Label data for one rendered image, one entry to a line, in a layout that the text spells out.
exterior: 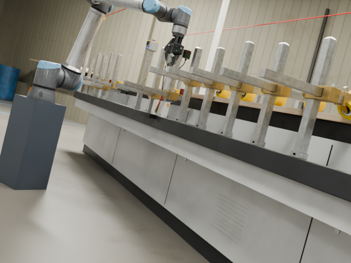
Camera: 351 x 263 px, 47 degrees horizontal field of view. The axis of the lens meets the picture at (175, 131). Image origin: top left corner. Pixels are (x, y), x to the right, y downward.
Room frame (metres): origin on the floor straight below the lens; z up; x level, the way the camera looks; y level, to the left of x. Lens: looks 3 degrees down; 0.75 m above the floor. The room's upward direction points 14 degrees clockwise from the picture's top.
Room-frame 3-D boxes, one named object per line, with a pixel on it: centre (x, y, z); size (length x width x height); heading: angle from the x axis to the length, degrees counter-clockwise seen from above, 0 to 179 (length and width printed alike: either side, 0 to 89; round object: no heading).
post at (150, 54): (3.06, 0.33, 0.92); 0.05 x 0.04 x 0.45; 27
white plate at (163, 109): (2.62, 0.14, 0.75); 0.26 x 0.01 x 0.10; 27
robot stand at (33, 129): (2.78, 0.95, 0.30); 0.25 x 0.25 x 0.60; 55
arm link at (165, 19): (2.53, 0.23, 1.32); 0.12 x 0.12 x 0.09; 58
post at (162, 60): (2.83, 0.21, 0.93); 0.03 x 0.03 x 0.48; 27
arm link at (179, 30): (2.48, 0.13, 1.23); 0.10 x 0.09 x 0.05; 115
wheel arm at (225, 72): (1.66, -0.34, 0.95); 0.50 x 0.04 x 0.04; 117
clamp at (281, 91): (1.69, -0.36, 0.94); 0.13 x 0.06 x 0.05; 27
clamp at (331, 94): (1.47, -0.47, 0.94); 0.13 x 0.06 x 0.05; 27
